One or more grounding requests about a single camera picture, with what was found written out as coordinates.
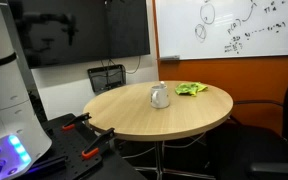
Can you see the white-capped marker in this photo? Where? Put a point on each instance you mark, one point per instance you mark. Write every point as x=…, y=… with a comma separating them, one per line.
x=162, y=83

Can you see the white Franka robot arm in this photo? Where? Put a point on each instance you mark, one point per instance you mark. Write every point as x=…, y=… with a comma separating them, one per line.
x=4, y=83

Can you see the white ceramic mug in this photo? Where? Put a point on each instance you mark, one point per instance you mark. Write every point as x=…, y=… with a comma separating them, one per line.
x=160, y=97

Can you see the grey whiteboard eraser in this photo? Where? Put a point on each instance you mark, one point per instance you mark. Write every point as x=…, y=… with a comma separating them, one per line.
x=169, y=57

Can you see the green crumpled cloth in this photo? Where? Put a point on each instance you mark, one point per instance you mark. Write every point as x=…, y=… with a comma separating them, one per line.
x=188, y=88

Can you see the metal table leg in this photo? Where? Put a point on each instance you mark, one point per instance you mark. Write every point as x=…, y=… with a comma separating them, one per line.
x=159, y=160

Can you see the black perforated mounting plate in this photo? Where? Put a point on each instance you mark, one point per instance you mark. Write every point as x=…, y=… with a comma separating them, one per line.
x=70, y=150

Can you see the whiteboard with writing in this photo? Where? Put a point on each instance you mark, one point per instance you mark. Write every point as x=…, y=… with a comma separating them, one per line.
x=224, y=20

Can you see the black office chair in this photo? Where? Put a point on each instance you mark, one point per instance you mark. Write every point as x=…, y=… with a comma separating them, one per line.
x=270, y=146

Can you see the black wall-mounted TV screen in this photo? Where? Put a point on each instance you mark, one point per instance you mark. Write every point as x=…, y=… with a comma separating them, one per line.
x=84, y=30

